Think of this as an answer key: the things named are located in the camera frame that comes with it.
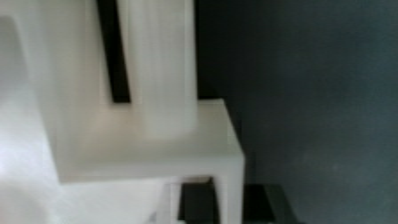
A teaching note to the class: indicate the white chair seat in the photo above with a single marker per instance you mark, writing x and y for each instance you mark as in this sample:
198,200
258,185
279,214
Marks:
109,133

